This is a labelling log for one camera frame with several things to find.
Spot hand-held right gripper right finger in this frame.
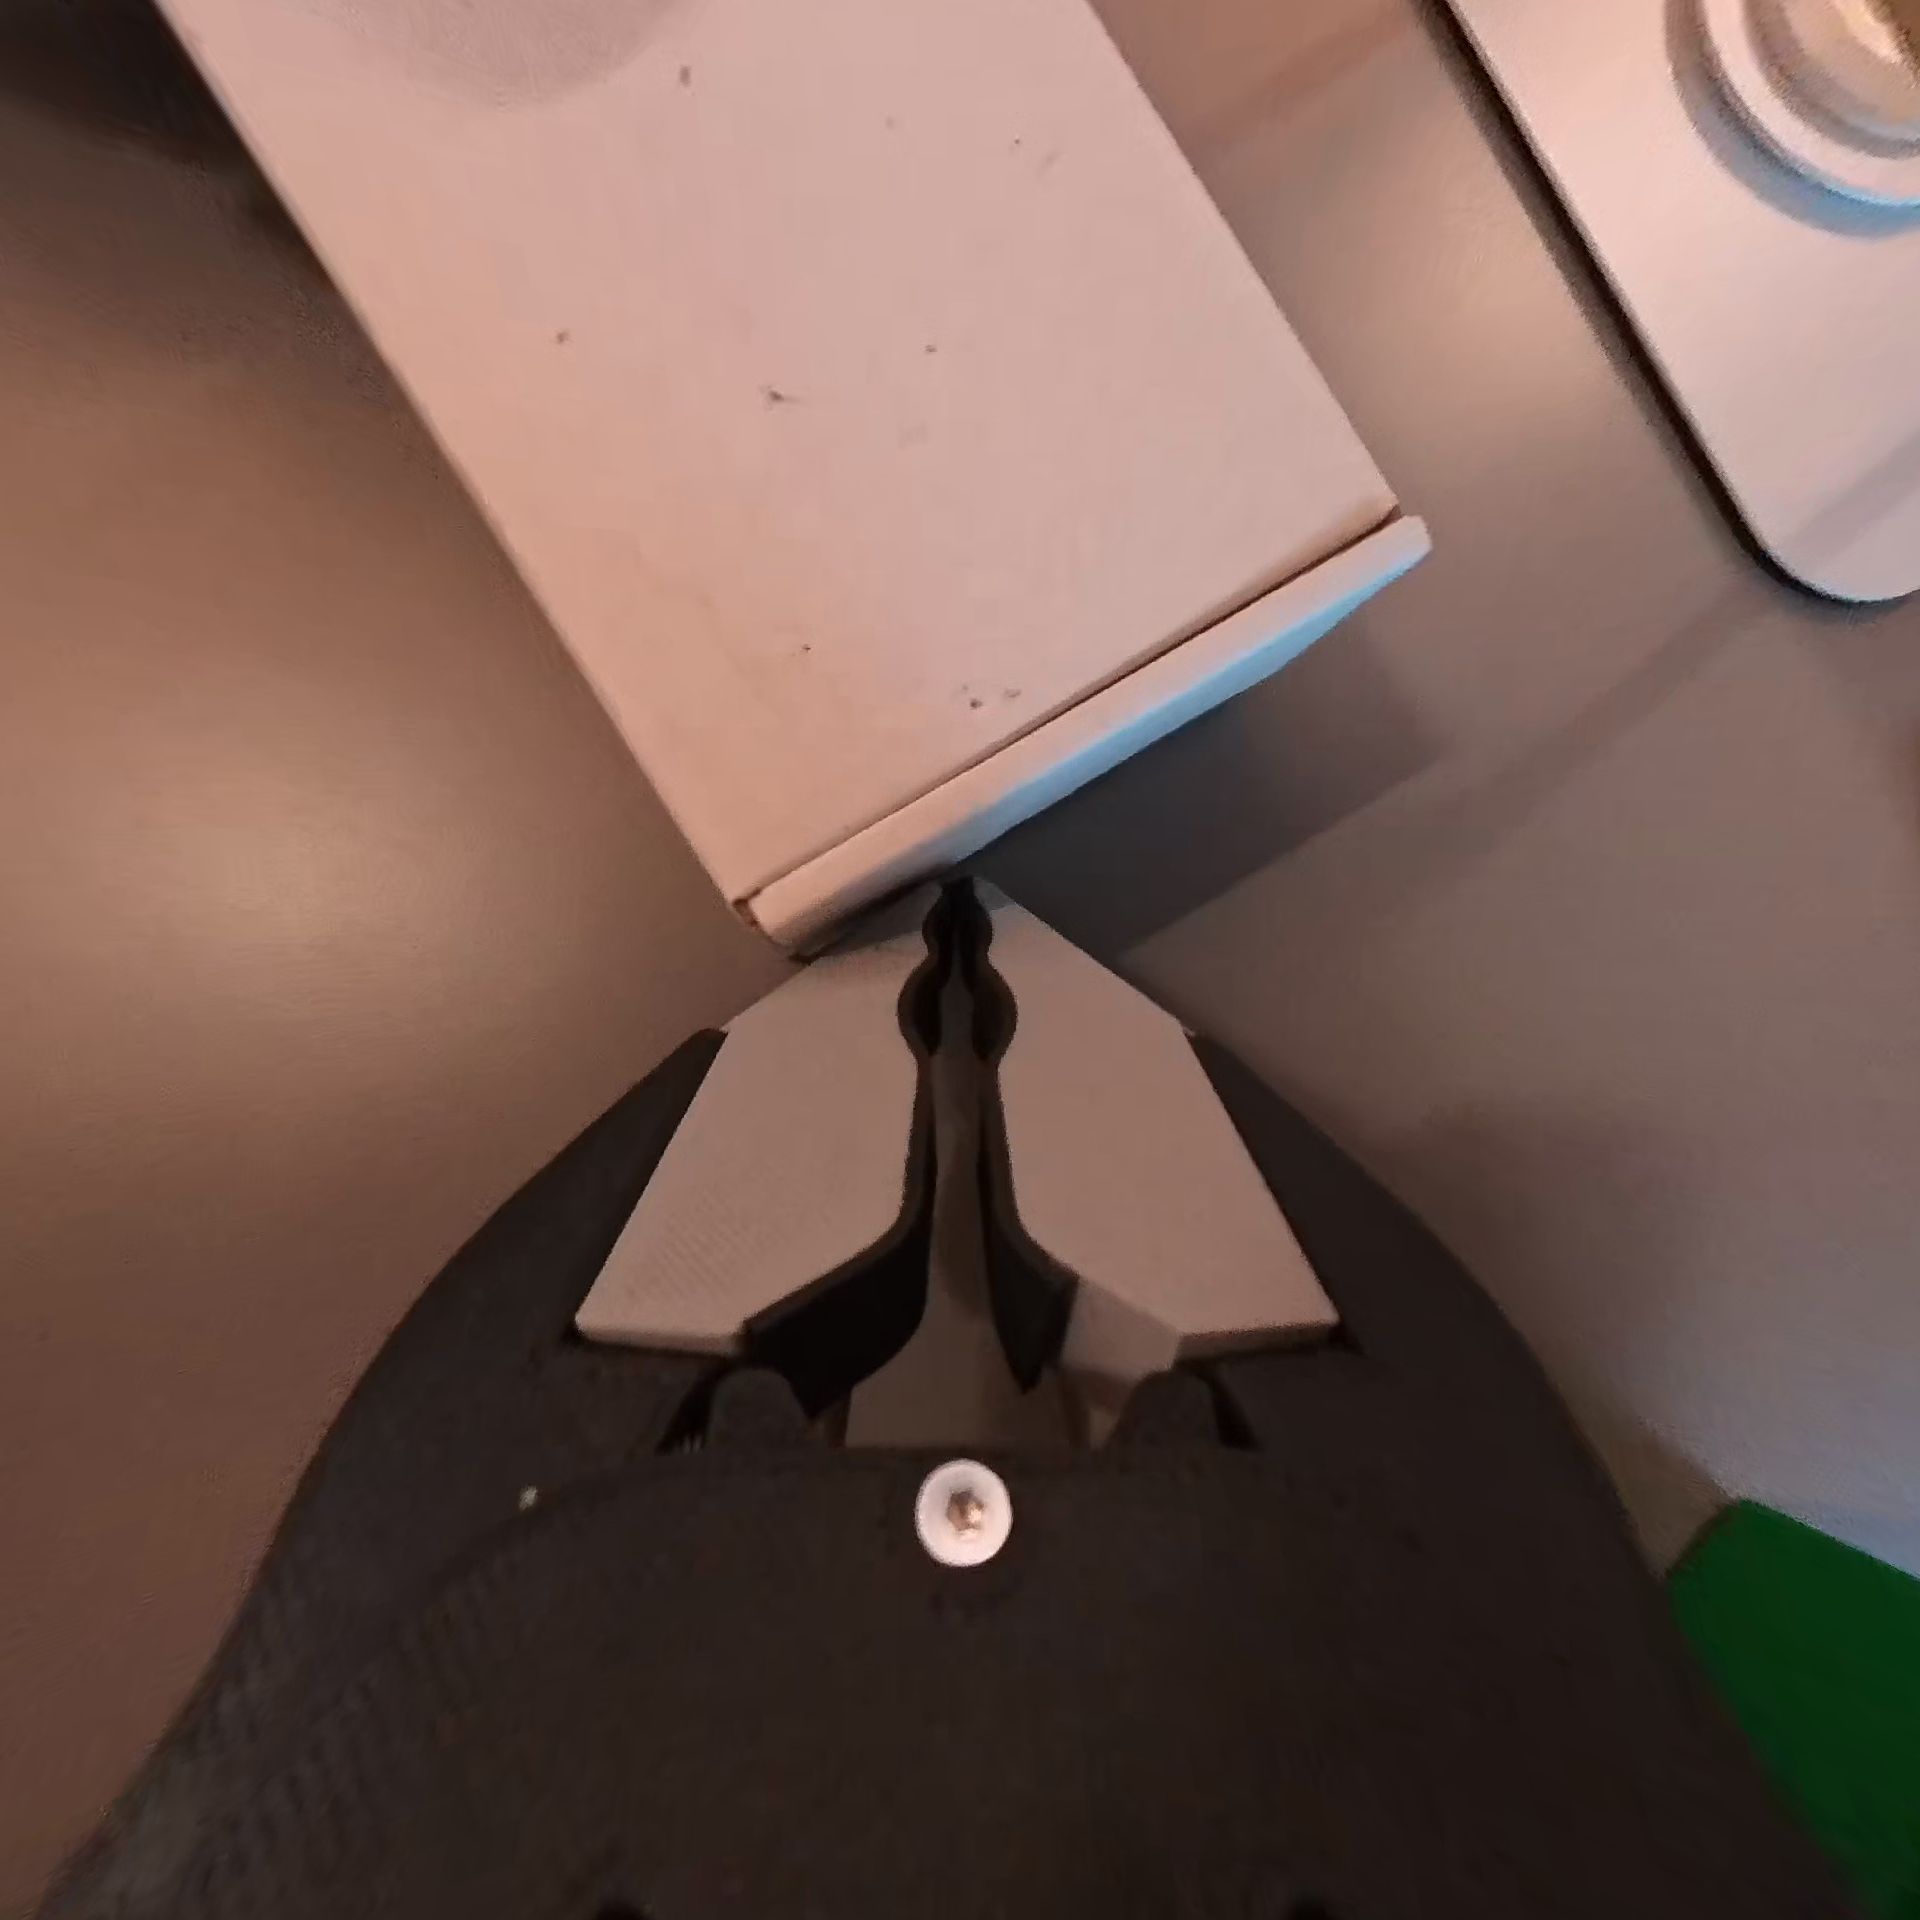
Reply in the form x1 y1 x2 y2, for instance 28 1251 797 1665
960 882 1342 1419

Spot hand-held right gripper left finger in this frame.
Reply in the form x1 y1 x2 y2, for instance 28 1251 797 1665
573 882 951 1419

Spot white cardboard mailer box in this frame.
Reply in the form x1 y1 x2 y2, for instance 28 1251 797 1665
151 0 1432 962

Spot green plastic bin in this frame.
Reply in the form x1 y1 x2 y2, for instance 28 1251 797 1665
1664 1499 1920 1920

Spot instruction sheet on stand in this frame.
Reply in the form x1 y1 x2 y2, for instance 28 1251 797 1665
1447 0 1920 605

